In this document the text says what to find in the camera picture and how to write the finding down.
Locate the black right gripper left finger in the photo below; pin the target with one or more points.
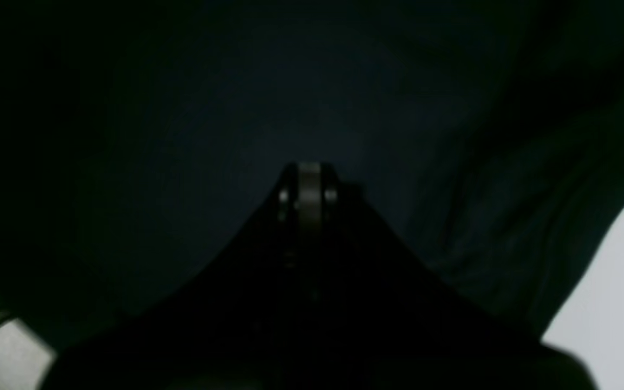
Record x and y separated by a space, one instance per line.
252 302

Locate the black t-shirt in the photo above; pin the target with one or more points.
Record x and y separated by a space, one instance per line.
136 137

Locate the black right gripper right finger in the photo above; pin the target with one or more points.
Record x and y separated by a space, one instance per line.
401 326

